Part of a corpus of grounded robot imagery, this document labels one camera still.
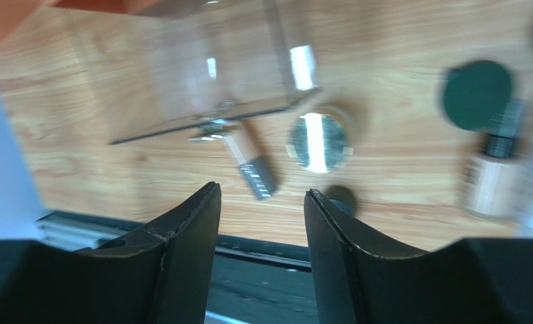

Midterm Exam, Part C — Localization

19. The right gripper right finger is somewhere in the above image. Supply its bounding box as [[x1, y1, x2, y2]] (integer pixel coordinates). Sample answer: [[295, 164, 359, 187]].
[[304, 189, 533, 323]]

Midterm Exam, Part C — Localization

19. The orange makeup drawer box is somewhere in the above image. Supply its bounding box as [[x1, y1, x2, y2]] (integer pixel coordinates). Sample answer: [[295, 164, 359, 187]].
[[0, 0, 158, 42]]

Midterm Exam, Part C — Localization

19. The BB cream foundation bottle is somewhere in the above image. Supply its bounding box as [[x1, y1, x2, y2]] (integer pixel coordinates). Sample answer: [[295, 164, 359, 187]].
[[459, 101, 530, 220]]

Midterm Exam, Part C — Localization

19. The green round puff near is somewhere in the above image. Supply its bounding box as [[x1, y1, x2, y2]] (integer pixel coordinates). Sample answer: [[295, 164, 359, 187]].
[[439, 60, 514, 131]]

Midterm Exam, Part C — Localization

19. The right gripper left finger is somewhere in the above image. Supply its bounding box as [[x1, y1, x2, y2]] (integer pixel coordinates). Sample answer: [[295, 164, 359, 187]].
[[0, 182, 221, 323]]

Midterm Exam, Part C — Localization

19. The open glass cream jar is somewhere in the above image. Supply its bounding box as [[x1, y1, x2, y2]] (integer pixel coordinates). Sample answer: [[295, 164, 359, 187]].
[[286, 105, 359, 173]]

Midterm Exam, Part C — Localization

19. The black jar lid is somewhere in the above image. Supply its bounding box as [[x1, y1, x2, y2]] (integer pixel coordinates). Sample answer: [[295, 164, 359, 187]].
[[324, 186, 358, 217]]

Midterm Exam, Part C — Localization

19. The clear acrylic drawer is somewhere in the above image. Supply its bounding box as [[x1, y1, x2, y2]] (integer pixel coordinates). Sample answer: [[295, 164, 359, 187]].
[[66, 1, 318, 144]]

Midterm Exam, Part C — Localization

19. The beige concealer tube grey cap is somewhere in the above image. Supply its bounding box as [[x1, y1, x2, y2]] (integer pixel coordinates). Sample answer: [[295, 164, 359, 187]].
[[223, 121, 279, 200]]

